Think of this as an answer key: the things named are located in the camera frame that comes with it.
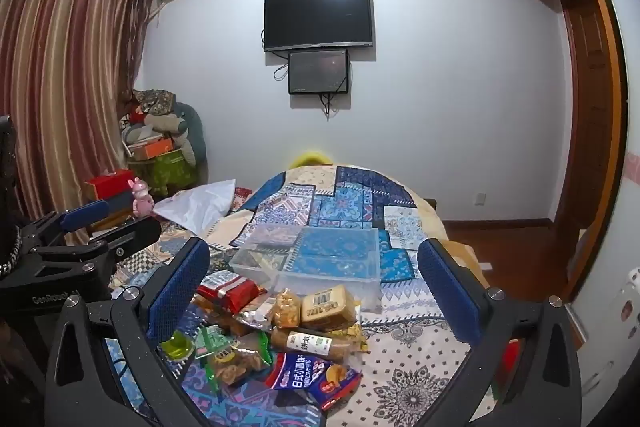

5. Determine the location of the patchwork printed blanket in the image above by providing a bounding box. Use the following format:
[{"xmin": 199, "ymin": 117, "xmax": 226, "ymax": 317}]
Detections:
[{"xmin": 100, "ymin": 164, "xmax": 497, "ymax": 427}]

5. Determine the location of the blue snack packet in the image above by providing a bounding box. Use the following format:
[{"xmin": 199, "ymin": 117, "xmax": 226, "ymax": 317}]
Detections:
[{"xmin": 270, "ymin": 352, "xmax": 363, "ymax": 413}]

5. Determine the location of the green snack packet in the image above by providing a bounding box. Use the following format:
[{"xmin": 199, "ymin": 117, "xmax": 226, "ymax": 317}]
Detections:
[{"xmin": 195, "ymin": 326, "xmax": 226, "ymax": 360}]

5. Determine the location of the yellow wrapped snack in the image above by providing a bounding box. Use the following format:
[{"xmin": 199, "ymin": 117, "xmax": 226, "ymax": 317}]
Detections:
[{"xmin": 345, "ymin": 326, "xmax": 372, "ymax": 354}]

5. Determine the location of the biscuit roll packet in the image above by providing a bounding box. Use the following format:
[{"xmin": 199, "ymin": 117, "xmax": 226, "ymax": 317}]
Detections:
[{"xmin": 270, "ymin": 328, "xmax": 351, "ymax": 363}]

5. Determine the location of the pink plush toy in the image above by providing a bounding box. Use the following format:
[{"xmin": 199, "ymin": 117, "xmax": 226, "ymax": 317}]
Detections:
[{"xmin": 127, "ymin": 177, "xmax": 156, "ymax": 218}]

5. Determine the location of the wooden door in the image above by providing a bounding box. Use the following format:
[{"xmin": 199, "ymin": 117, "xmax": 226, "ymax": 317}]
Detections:
[{"xmin": 550, "ymin": 0, "xmax": 627, "ymax": 268}]

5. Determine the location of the yellow object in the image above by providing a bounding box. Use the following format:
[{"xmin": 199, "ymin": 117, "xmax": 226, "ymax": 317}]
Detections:
[{"xmin": 287, "ymin": 151, "xmax": 335, "ymax": 168}]

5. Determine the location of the large black wall television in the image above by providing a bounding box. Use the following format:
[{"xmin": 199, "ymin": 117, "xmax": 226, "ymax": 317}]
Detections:
[{"xmin": 264, "ymin": 0, "xmax": 375, "ymax": 54}]

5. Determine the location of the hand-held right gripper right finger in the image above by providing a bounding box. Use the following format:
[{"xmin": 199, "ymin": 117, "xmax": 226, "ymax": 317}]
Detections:
[{"xmin": 416, "ymin": 238, "xmax": 583, "ymax": 427}]

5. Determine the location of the clear plastic storage box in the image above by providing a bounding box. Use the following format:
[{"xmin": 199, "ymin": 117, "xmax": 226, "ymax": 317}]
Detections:
[
  {"xmin": 229, "ymin": 223, "xmax": 306, "ymax": 282},
  {"xmin": 275, "ymin": 227, "xmax": 381, "ymax": 313}
]

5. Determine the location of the white pillow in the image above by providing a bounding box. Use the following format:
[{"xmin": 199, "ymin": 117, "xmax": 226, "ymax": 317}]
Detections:
[{"xmin": 152, "ymin": 179, "xmax": 237, "ymax": 238}]

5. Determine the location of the small black wall monitor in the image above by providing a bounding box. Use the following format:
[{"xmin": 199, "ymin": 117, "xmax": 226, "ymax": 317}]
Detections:
[{"xmin": 287, "ymin": 49, "xmax": 351, "ymax": 96}]

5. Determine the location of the red snack packet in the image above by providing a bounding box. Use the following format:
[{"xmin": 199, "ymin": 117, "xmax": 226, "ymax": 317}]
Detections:
[{"xmin": 196, "ymin": 271, "xmax": 268, "ymax": 315}]

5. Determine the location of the orange box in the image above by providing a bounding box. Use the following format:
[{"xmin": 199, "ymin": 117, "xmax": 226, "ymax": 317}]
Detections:
[{"xmin": 127, "ymin": 136, "xmax": 176, "ymax": 161}]

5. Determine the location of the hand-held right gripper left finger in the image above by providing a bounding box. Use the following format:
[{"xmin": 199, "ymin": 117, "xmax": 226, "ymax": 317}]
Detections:
[{"xmin": 44, "ymin": 236, "xmax": 221, "ymax": 427}]

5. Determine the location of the green patterned box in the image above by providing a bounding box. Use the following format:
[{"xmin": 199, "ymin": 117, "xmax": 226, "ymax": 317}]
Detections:
[{"xmin": 149, "ymin": 149, "xmax": 199, "ymax": 198}]

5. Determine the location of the round cracker bag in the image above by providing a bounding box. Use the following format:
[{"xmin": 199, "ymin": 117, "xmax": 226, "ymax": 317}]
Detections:
[{"xmin": 272, "ymin": 288, "xmax": 303, "ymax": 333}]

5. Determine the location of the red box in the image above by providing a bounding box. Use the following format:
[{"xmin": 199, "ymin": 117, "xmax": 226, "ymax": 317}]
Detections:
[{"xmin": 84, "ymin": 174, "xmax": 132, "ymax": 201}]

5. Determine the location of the striped brown curtain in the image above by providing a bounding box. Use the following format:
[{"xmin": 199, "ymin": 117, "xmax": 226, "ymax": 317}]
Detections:
[{"xmin": 0, "ymin": 0, "xmax": 161, "ymax": 248}]

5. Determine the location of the patterned cushion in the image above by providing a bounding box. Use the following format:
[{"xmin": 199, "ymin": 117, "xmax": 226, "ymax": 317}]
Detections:
[{"xmin": 131, "ymin": 90, "xmax": 177, "ymax": 116}]

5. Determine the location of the fried snack bag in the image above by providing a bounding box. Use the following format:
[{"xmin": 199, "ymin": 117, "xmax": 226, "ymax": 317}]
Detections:
[{"xmin": 205, "ymin": 333, "xmax": 274, "ymax": 395}]

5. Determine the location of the brown bread package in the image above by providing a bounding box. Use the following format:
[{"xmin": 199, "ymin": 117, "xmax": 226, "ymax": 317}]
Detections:
[{"xmin": 300, "ymin": 284, "xmax": 359, "ymax": 333}]

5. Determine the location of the silver purple snack packet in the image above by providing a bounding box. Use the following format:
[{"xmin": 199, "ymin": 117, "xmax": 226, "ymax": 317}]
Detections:
[{"xmin": 231, "ymin": 299, "xmax": 276, "ymax": 335}]

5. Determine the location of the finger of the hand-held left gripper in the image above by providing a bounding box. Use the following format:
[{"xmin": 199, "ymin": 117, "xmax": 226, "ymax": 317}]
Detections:
[
  {"xmin": 22, "ymin": 199, "xmax": 111, "ymax": 253},
  {"xmin": 30, "ymin": 216, "xmax": 162, "ymax": 278}
]

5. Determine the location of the green jelly cup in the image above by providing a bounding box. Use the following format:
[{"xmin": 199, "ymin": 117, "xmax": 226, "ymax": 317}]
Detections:
[{"xmin": 160, "ymin": 329, "xmax": 196, "ymax": 359}]

